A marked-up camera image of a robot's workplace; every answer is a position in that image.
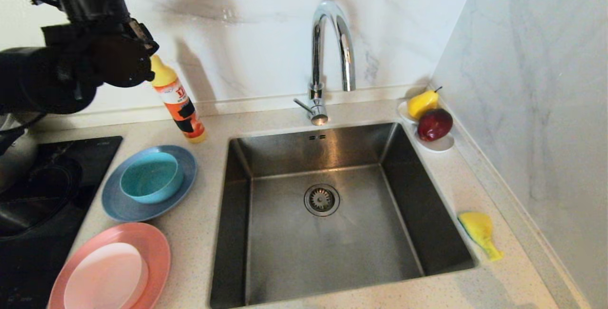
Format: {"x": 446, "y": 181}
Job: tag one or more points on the dish soap bottle yellow cap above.
{"x": 183, "y": 109}

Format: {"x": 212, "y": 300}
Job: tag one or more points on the chrome gooseneck faucet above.
{"x": 316, "y": 52}

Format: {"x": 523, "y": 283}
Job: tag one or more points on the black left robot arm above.
{"x": 38, "y": 81}

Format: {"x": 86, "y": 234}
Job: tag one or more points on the stainless steel sink basin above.
{"x": 285, "y": 252}

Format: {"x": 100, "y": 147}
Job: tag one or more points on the yellow green sponge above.
{"x": 479, "y": 228}

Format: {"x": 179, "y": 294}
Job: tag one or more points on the teal bowl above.
{"x": 151, "y": 178}

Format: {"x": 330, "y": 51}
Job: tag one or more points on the blue plate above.
{"x": 116, "y": 205}

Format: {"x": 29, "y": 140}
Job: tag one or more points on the black glass cooktop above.
{"x": 28, "y": 266}

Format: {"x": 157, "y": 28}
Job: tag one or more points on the small light pink plate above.
{"x": 104, "y": 278}

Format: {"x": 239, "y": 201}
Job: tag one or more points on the round metal drain strainer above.
{"x": 322, "y": 200}

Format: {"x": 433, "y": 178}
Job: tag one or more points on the yellow pear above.
{"x": 422, "y": 103}

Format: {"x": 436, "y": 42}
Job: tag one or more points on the dark red apple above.
{"x": 434, "y": 125}

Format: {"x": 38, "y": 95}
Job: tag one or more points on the small white fruit dish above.
{"x": 441, "y": 146}

